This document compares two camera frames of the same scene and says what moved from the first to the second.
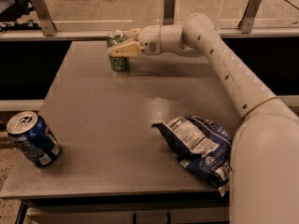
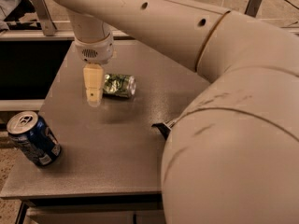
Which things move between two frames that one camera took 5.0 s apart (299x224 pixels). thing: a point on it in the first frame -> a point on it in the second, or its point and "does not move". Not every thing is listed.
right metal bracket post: x=246 y=24 does not move
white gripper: x=149 y=40 -> x=94 y=52
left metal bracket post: x=49 y=27 does not move
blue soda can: x=34 y=137 does not move
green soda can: x=119 y=63 -> x=119 y=85
